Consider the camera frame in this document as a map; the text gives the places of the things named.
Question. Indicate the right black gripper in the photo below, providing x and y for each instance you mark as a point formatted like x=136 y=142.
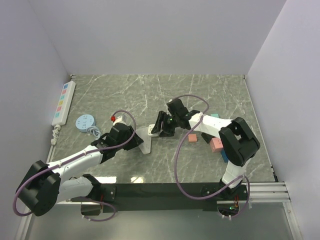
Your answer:
x=167 y=132

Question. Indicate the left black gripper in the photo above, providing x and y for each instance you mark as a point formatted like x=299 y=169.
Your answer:
x=135 y=142

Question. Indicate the white square plug adapter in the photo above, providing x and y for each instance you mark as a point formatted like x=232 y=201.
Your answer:
x=150 y=131

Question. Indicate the round blue power hub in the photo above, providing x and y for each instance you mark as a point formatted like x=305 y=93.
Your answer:
x=86 y=123

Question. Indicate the salmon usb-c charger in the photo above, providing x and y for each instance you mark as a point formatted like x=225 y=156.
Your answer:
x=192 y=138

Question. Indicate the black cube socket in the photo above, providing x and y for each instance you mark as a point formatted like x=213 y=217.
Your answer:
x=206 y=137

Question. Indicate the long white power strip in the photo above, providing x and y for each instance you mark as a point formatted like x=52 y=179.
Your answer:
x=62 y=110

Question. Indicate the pink cube socket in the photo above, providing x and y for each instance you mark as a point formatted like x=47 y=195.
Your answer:
x=216 y=145

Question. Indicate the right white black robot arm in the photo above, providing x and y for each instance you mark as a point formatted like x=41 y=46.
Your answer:
x=239 y=142

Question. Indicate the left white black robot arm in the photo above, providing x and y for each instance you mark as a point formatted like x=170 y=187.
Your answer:
x=46 y=184

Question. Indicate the blue cube socket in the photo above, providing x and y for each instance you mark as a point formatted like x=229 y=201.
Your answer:
x=224 y=156

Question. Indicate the black mounting base bar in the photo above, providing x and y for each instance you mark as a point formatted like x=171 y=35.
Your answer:
x=156 y=197

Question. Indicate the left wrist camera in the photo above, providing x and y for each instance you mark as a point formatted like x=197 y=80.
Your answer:
x=122 y=131

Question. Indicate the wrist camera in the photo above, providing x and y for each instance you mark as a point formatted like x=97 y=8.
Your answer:
x=122 y=131
x=177 y=108

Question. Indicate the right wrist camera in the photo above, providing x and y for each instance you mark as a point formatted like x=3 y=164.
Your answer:
x=177 y=108

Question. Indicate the aluminium rail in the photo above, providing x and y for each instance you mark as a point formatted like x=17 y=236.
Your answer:
x=260 y=192

